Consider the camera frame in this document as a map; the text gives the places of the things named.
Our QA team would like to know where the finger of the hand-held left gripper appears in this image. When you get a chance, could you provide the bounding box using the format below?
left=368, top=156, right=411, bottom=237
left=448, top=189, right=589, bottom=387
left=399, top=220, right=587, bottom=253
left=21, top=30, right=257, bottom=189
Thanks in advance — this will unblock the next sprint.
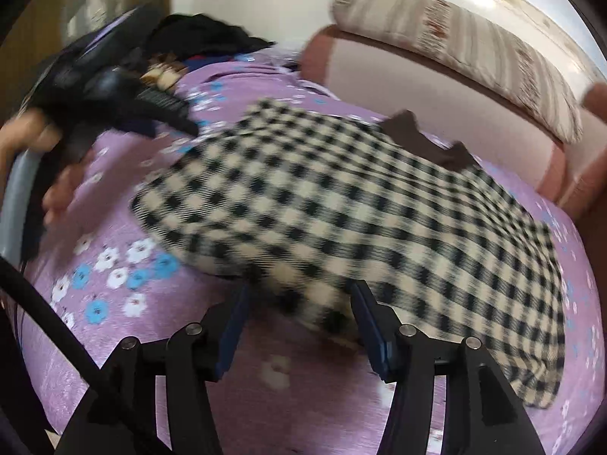
left=111, top=69, right=200, bottom=137

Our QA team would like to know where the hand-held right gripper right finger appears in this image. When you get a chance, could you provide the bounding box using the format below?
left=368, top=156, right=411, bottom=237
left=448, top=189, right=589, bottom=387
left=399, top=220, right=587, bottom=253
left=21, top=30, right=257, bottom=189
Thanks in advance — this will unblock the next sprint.
left=351, top=281, right=546, bottom=455

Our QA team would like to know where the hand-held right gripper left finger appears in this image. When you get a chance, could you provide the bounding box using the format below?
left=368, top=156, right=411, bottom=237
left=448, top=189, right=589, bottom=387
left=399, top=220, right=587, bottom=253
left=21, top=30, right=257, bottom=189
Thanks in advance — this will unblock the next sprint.
left=57, top=284, right=253, bottom=455

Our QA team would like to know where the black and cream checked coat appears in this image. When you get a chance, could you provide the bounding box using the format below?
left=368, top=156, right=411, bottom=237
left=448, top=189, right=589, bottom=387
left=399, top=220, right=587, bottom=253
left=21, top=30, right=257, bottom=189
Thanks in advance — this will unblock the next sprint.
left=130, top=97, right=568, bottom=411

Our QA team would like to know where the pile of dark clothes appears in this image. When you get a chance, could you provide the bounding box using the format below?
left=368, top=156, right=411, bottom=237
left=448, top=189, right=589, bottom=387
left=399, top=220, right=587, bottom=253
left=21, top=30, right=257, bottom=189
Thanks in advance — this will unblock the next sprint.
left=147, top=12, right=277, bottom=65

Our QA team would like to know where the person's left hand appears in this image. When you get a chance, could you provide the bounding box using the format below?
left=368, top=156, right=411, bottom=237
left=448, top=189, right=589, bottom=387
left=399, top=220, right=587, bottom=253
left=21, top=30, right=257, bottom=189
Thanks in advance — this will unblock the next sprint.
left=0, top=114, right=88, bottom=228

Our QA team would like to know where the brown patterned garment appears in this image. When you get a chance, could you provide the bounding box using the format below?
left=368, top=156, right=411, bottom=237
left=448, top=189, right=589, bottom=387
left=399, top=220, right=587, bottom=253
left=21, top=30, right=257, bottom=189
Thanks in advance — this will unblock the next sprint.
left=140, top=54, right=189, bottom=94

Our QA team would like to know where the purple floral blanket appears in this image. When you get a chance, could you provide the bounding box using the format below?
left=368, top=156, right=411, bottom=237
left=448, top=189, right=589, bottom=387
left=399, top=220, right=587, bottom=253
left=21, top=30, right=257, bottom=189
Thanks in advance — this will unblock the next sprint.
left=14, top=50, right=601, bottom=455

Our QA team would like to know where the wooden wardrobe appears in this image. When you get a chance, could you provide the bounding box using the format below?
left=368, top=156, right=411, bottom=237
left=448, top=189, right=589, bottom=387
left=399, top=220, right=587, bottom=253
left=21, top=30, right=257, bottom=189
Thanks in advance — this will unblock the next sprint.
left=0, top=0, right=174, bottom=119

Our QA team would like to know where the brown wooden headboard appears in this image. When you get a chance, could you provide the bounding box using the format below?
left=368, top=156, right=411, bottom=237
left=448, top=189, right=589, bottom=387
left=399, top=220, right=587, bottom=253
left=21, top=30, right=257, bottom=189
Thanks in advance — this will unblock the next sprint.
left=563, top=80, right=607, bottom=268

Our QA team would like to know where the striped beige pillow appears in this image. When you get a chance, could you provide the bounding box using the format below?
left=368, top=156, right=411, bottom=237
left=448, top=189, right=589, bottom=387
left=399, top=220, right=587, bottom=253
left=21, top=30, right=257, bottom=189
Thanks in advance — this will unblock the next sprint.
left=329, top=0, right=585, bottom=146

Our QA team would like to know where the black cable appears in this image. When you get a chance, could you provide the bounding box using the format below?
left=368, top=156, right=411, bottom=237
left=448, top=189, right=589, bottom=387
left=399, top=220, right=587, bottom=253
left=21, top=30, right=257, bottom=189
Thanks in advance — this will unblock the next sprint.
left=0, top=256, right=172, bottom=455

